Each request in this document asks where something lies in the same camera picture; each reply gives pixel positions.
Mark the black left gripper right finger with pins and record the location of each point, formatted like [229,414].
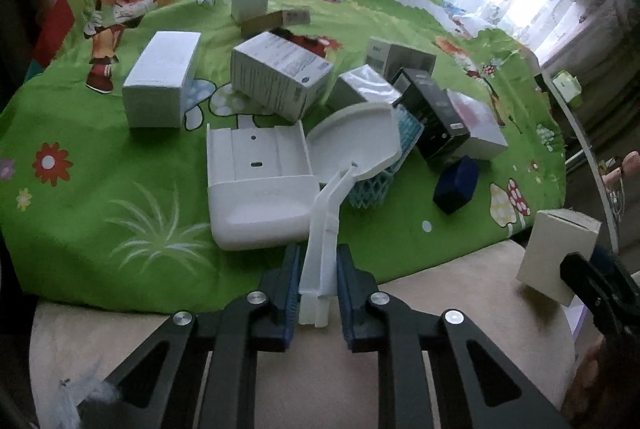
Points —
[434,370]

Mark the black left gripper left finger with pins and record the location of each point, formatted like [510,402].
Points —
[199,370]

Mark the cream cardboard box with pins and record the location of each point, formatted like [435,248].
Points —
[555,234]

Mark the dark blue small box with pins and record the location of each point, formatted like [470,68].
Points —
[456,185]

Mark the white pink box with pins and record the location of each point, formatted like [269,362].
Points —
[486,140]

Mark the white plastic holder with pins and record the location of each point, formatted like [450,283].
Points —
[260,186]

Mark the black Dormi box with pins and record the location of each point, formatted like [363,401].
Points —
[444,132]

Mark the white plastic scoop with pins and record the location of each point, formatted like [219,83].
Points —
[353,144]

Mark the white printed medicine box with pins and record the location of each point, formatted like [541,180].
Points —
[283,77]

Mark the small green white object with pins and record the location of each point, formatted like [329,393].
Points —
[568,86]

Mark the colourful cartoon play mat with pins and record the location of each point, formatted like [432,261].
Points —
[95,213]

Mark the tall white box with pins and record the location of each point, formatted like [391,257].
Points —
[156,89]

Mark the grey barcode box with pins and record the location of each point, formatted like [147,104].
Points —
[387,58]

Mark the shiny silver white box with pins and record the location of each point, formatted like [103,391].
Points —
[361,84]

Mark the brown flat carton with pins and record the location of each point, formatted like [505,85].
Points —
[273,20]

